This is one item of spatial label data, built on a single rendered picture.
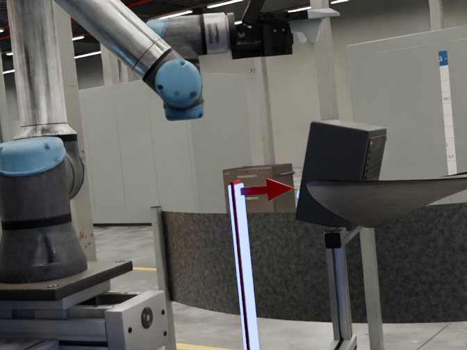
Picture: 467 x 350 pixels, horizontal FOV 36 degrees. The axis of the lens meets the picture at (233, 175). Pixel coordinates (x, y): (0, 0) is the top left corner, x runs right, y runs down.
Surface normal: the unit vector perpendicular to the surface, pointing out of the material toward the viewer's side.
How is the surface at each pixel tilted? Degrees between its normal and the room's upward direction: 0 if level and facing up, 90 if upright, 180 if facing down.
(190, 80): 90
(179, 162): 90
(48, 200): 90
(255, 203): 90
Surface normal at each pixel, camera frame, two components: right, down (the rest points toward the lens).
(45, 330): -0.40, 0.09
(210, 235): -0.73, 0.11
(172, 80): 0.04, 0.05
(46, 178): 0.62, -0.02
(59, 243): 0.67, -0.33
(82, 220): 0.81, -0.05
